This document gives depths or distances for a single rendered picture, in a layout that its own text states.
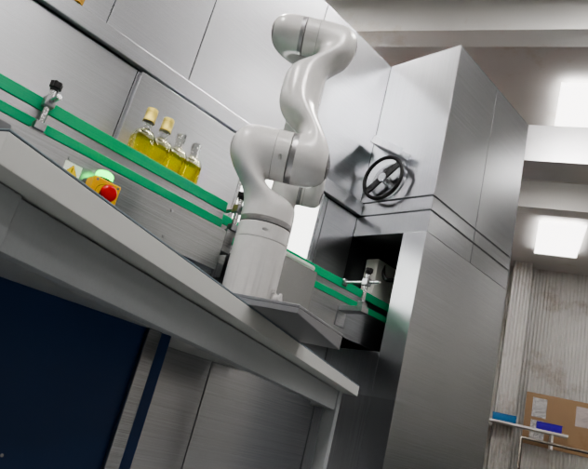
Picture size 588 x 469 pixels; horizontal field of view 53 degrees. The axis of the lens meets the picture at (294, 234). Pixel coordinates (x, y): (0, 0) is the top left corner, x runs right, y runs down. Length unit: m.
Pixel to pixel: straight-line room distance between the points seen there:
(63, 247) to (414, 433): 1.80
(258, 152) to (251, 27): 1.10
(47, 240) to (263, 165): 0.71
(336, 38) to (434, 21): 3.62
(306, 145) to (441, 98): 1.42
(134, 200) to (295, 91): 0.49
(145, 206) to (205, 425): 0.85
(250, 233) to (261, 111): 1.08
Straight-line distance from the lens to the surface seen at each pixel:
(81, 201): 0.68
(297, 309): 1.05
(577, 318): 10.76
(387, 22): 5.26
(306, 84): 1.47
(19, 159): 0.62
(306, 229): 2.34
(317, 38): 1.59
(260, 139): 1.34
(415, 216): 2.43
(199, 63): 2.16
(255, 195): 1.30
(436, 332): 2.42
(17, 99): 1.51
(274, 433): 2.32
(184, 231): 1.63
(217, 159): 2.08
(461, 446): 2.63
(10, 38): 1.86
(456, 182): 2.59
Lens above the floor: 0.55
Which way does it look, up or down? 18 degrees up
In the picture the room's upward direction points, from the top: 15 degrees clockwise
